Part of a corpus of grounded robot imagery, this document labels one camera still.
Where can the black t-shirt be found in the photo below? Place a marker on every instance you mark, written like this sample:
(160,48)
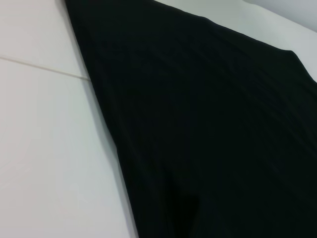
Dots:
(198,124)

